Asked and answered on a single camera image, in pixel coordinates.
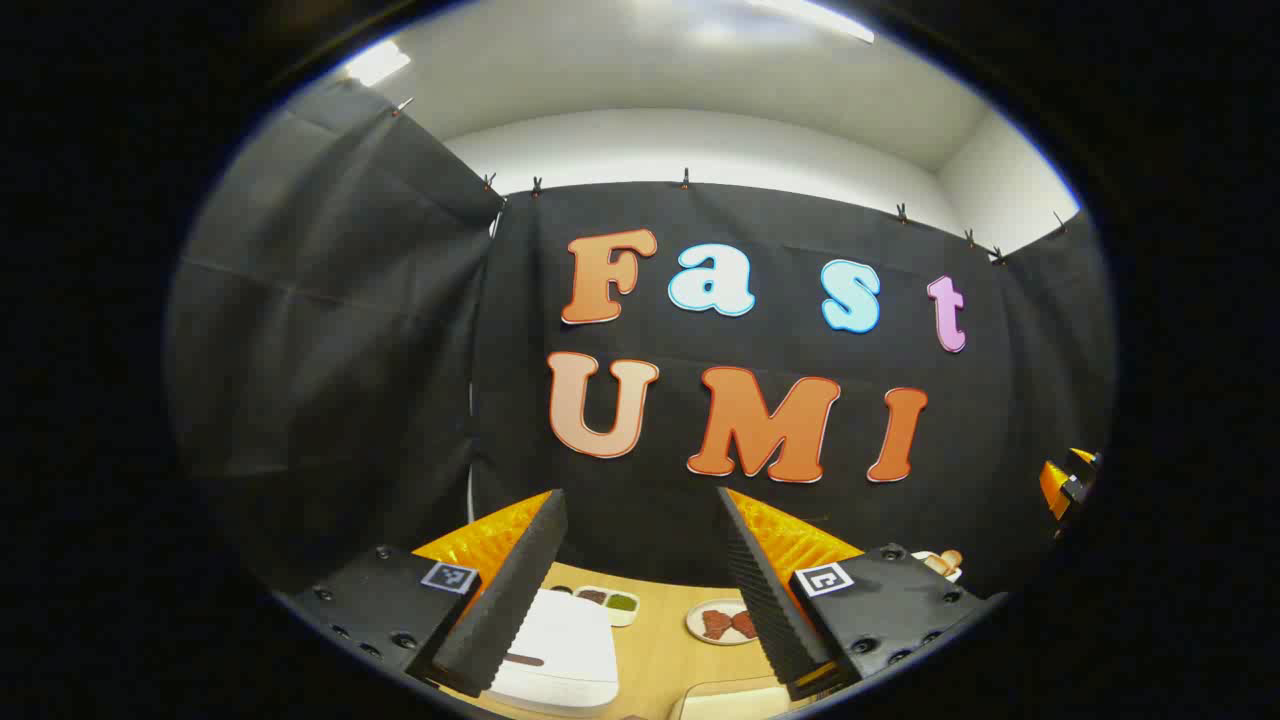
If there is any white sectioned condiment dish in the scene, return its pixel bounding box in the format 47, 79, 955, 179
548, 585, 641, 628

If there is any white toaster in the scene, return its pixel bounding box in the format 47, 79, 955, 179
912, 548, 964, 584

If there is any row of black cloth clips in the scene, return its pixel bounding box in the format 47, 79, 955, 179
392, 96, 1069, 267

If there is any black backdrop cloth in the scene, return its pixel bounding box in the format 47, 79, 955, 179
165, 78, 1116, 601

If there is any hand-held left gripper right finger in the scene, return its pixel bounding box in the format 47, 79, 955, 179
716, 487, 1007, 701

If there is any white rice cooker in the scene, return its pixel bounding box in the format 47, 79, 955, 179
485, 588, 619, 717

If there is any ceiling light panel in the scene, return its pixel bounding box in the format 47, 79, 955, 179
345, 40, 412, 87
745, 0, 877, 44

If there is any white round plate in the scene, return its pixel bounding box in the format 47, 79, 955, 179
686, 598, 761, 647

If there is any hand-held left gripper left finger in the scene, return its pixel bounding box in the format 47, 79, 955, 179
275, 489, 569, 698

